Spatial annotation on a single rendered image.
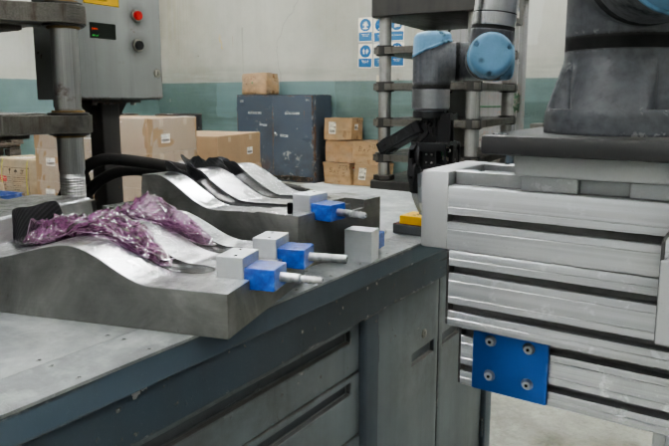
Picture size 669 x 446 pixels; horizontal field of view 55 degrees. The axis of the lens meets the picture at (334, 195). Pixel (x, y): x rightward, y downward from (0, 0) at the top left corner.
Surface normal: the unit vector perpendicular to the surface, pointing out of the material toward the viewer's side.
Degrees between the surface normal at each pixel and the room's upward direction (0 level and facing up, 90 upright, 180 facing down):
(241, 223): 90
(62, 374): 0
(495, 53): 90
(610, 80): 72
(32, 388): 0
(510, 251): 90
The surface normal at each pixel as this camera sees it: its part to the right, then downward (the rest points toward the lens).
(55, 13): 0.32, 0.15
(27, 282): -0.29, 0.15
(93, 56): 0.83, 0.08
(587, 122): -0.69, 0.11
